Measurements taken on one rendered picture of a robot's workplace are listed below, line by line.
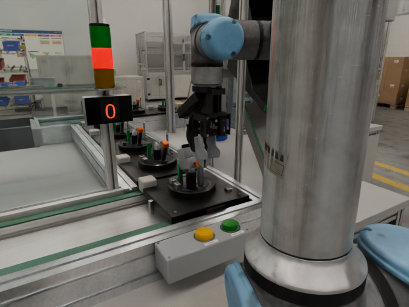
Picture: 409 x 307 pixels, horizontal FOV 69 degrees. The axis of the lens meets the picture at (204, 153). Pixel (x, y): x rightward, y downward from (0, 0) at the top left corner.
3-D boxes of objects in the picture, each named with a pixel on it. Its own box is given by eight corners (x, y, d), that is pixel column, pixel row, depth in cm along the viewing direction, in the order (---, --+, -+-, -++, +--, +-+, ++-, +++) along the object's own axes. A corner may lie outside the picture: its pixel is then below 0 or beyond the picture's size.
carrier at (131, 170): (202, 173, 105) (202, 138, 102) (136, 187, 94) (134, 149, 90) (173, 155, 125) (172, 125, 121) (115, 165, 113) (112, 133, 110)
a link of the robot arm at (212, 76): (185, 66, 71) (213, 66, 75) (185, 86, 73) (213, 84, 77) (201, 67, 65) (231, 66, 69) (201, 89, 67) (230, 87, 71)
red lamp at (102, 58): (115, 68, 77) (114, 47, 76) (95, 68, 75) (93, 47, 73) (110, 67, 81) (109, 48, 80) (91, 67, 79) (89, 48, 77)
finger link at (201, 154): (202, 175, 74) (202, 139, 71) (191, 168, 79) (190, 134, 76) (213, 173, 75) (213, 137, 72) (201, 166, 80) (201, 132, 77)
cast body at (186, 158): (202, 165, 84) (198, 141, 84) (189, 169, 82) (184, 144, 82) (190, 167, 92) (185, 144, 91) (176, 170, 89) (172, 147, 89)
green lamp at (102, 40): (114, 47, 76) (112, 26, 74) (93, 47, 73) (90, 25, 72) (109, 47, 80) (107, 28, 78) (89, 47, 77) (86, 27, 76)
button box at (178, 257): (250, 252, 71) (251, 229, 69) (168, 285, 60) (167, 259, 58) (232, 237, 76) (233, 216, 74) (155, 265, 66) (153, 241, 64)
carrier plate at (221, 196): (249, 201, 85) (249, 194, 84) (171, 225, 73) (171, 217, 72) (205, 174, 104) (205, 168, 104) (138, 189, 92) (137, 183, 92)
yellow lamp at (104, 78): (117, 88, 79) (115, 68, 77) (97, 89, 76) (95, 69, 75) (112, 86, 83) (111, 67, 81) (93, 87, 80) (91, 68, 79)
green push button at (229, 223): (241, 231, 70) (242, 224, 69) (227, 237, 68) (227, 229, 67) (232, 224, 73) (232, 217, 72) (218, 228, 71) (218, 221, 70)
